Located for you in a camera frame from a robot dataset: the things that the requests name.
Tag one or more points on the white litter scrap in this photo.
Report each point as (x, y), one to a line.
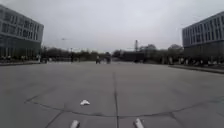
(85, 102)

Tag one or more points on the person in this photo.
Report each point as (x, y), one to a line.
(108, 59)
(97, 60)

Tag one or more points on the robot's own part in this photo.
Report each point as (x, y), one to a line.
(74, 124)
(138, 123)

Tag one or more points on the grey paved ground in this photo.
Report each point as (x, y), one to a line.
(150, 90)

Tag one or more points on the raised kerb strip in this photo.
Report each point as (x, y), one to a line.
(200, 68)

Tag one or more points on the row of trees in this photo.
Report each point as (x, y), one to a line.
(83, 55)

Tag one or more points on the lattice tower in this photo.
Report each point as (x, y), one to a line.
(136, 46)

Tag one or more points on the grey building with window rows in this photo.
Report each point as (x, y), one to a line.
(20, 33)
(206, 33)

